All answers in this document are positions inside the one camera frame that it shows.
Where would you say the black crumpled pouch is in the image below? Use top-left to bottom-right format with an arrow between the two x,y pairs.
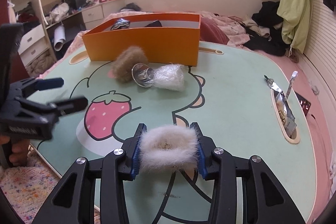
110,18 -> 130,31

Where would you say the white desk with drawers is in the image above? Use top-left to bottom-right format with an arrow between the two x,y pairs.
9,0 -> 125,76

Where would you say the brown fur scrunchie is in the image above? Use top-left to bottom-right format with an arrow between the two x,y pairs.
112,46 -> 149,83

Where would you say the orange cardboard box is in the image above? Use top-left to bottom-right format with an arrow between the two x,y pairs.
83,13 -> 201,66

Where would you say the clear plastic wrapped cup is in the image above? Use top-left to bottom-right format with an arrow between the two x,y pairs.
131,63 -> 185,92

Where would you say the green hanging cloth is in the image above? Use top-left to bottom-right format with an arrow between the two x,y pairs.
277,0 -> 310,53

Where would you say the phone on bed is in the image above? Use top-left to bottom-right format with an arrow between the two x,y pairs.
295,92 -> 311,116

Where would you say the snack wrapper in slot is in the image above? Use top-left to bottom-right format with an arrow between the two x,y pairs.
264,71 -> 298,139

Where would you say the red corduroy pillow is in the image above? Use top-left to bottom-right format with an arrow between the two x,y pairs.
200,17 -> 229,45

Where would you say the green cartoon lap table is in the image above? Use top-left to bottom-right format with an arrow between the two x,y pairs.
31,43 -> 316,219

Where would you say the white fur scrunchie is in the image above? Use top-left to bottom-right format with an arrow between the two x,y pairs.
139,124 -> 198,171

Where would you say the black clothes pile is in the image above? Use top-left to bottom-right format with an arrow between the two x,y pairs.
240,1 -> 289,56

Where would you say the pink floral quilt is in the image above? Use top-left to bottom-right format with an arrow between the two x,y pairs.
67,11 -> 249,54

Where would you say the person hand holding gripper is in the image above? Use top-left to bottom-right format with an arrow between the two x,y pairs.
1,135 -> 30,167

